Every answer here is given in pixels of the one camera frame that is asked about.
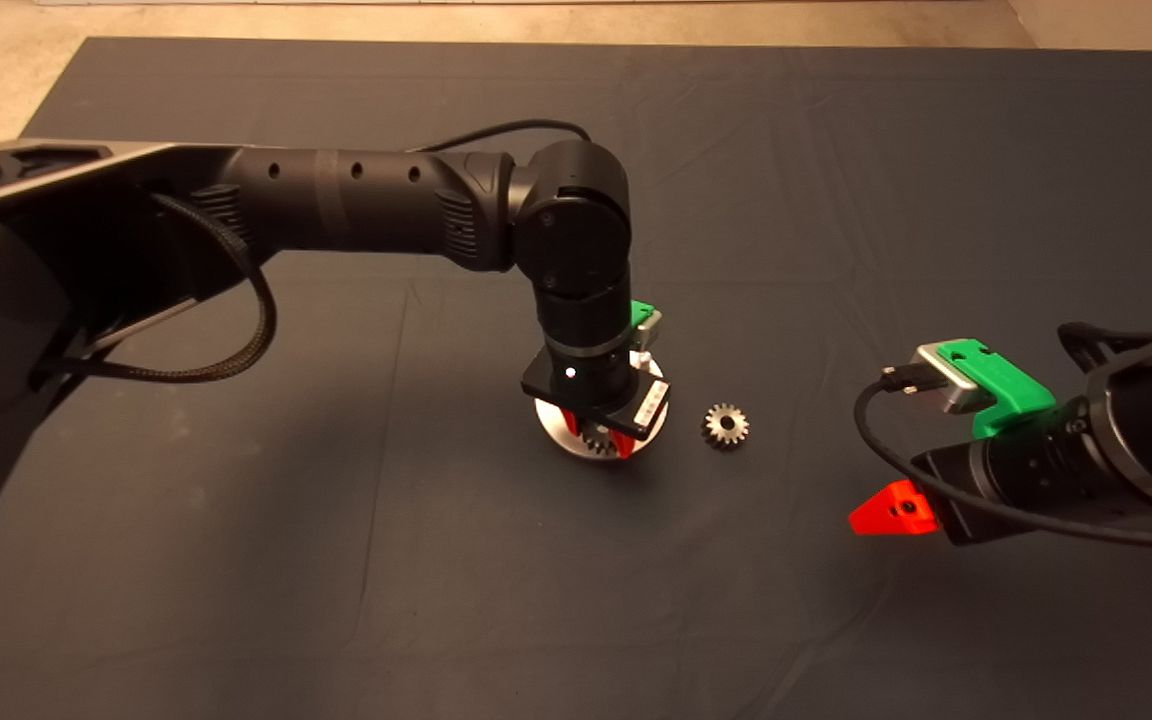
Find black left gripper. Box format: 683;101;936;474
520;342;671;462

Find thin black right camera cable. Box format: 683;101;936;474
853;366;1152;554

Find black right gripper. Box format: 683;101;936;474
848;418;1099;547

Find round metal carrier plate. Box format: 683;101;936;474
534;348;670;462

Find silver right camera box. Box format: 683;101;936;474
914;343;993;415

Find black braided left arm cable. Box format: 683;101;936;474
56;194;278;385

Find green right camera mount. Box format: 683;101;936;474
936;340;1057;440

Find dark table cloth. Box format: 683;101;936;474
0;36;1152;720

